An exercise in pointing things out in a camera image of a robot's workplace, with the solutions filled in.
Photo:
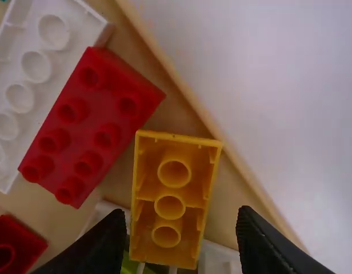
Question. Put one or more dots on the yellow toy brick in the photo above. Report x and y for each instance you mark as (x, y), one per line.
(176, 171)

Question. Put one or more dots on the green toy brick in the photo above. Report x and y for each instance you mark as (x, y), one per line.
(156, 270)

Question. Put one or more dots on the red toy brick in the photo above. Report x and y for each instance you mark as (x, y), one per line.
(107, 85)
(19, 237)

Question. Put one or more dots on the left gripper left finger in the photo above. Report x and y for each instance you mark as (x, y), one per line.
(99, 248)

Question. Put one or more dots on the tan tray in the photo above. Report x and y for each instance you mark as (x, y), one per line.
(173, 120)

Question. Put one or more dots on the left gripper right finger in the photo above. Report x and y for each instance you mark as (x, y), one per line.
(261, 248)

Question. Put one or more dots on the white toy brick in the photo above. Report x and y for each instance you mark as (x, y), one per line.
(219, 254)
(10, 57)

